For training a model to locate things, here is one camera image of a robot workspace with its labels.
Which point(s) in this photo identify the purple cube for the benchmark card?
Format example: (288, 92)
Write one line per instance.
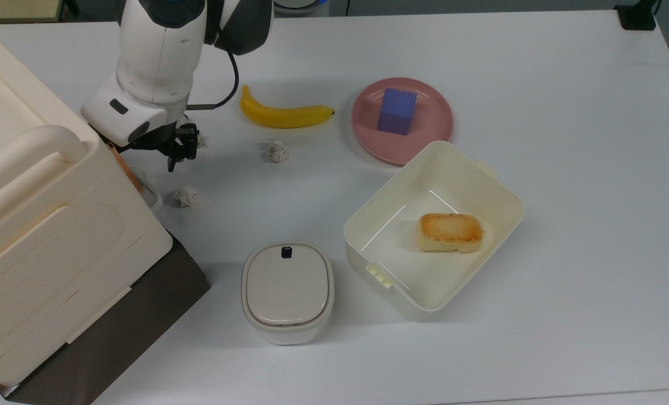
(396, 112)

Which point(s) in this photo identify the cream open plastic container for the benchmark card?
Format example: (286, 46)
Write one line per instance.
(441, 281)

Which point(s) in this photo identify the small white lidded bin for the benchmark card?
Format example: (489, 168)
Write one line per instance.
(286, 287)

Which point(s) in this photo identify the toasted bread piece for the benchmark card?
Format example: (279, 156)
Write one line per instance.
(450, 233)

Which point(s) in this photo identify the black stand base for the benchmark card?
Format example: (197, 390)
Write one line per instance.
(635, 16)

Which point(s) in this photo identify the beige side table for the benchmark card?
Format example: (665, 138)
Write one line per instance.
(14, 10)

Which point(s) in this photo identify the crumpled white paper ball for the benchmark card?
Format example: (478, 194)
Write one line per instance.
(277, 152)
(185, 197)

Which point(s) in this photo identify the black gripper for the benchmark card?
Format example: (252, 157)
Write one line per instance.
(157, 140)

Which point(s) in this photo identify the panda figurine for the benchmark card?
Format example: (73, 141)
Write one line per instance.
(201, 140)

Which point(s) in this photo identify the yellow banana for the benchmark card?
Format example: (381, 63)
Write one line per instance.
(284, 117)

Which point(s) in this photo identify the pink plate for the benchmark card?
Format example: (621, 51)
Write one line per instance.
(368, 124)

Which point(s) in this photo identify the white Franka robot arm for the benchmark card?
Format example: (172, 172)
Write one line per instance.
(160, 50)

